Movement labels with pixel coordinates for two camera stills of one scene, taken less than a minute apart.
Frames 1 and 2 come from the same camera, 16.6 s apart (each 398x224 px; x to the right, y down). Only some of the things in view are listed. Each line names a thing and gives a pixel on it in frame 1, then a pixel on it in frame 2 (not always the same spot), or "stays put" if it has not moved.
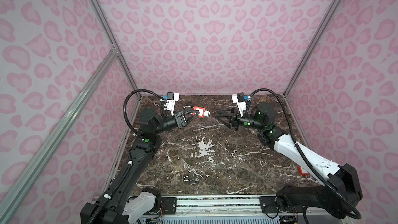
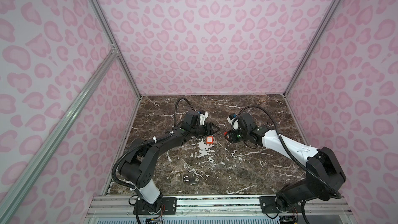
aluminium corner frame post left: x=108 y=30 stays put
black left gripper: x=182 y=122 to x=209 y=130
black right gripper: x=235 y=124 to x=232 y=136
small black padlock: x=192 y=181 stays put
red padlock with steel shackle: x=201 y=110 to x=210 y=140
